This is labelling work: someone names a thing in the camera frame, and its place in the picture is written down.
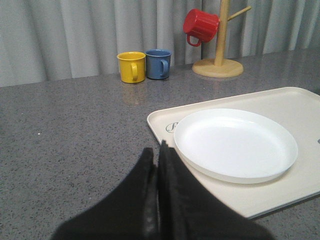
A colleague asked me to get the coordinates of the white round plate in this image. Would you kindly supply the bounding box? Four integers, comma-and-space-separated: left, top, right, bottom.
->
174, 108, 298, 184

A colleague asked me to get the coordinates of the yellow enamel mug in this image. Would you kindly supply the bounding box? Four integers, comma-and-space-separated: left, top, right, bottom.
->
117, 51, 146, 84

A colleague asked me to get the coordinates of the cream rabbit print tray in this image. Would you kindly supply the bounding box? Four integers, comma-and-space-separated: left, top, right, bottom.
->
147, 87, 320, 218

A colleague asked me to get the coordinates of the blue enamel mug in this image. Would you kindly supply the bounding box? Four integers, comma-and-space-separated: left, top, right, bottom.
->
145, 49, 172, 80

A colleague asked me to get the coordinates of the wooden mug tree stand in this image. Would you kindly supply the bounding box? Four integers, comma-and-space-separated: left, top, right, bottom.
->
192, 0, 252, 78

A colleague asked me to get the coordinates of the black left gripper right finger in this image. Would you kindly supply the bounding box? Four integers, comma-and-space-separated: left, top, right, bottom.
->
158, 141, 274, 240

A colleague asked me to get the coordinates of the red enamel mug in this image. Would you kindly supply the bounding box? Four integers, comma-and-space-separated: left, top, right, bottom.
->
183, 8, 220, 47

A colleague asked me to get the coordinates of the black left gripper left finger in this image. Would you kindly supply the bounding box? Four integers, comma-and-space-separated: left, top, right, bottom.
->
52, 147, 159, 240

